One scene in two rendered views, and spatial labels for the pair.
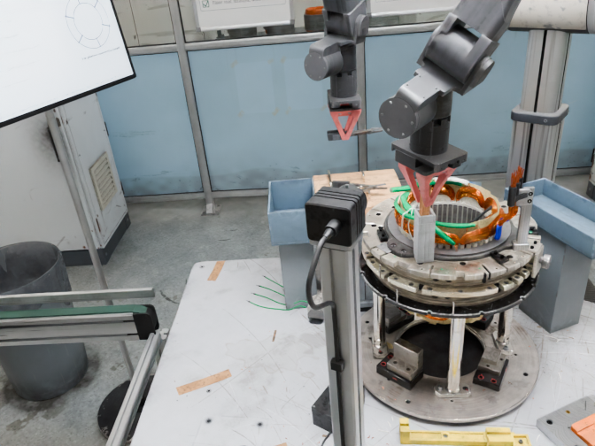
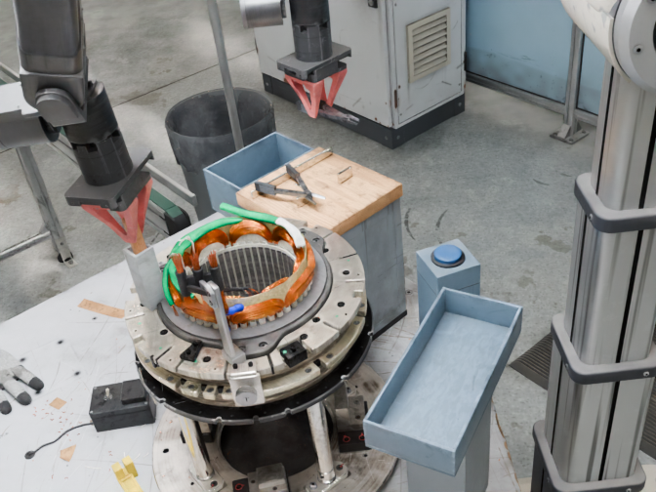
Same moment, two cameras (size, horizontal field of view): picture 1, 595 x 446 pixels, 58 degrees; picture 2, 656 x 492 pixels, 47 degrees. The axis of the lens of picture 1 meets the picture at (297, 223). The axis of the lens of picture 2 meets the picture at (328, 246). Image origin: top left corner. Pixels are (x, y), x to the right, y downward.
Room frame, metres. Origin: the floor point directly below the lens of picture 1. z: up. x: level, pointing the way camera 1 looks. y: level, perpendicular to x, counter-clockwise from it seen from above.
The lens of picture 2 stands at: (0.44, -0.96, 1.73)
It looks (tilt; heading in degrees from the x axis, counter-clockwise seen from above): 37 degrees down; 50
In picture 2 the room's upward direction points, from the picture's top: 7 degrees counter-clockwise
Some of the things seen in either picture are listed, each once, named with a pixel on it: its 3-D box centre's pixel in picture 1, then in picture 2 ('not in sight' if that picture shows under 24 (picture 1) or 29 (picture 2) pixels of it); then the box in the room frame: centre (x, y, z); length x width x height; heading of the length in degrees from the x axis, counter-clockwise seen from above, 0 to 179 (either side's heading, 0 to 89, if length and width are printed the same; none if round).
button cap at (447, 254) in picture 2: not in sight; (447, 253); (1.14, -0.40, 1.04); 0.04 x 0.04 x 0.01
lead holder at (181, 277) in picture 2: (515, 191); (200, 280); (0.76, -0.35, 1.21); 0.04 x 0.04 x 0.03; 2
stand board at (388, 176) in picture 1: (358, 193); (318, 193); (1.12, -0.15, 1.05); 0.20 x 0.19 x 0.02; 89
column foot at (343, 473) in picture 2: (502, 342); (326, 478); (0.85, -0.40, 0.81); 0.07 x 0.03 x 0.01; 174
